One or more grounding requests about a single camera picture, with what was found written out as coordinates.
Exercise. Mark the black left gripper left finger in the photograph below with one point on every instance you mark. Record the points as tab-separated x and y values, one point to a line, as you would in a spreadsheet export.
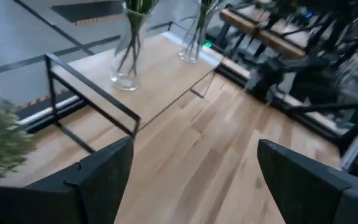
73	196

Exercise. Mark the wooden shelf with black frame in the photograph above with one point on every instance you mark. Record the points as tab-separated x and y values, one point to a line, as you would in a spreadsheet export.
154	77

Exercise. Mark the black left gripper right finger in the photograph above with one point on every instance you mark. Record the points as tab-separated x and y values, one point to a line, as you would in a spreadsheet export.
315	196

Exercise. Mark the black hazard-striped floor mat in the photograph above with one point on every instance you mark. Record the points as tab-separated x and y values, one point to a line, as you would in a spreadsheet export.
89	11
45	99

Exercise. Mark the wooden workbench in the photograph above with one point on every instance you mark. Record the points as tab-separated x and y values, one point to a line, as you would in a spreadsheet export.
259	32

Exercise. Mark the clear glass vase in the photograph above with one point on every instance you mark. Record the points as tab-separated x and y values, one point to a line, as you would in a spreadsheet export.
124	81
190	56

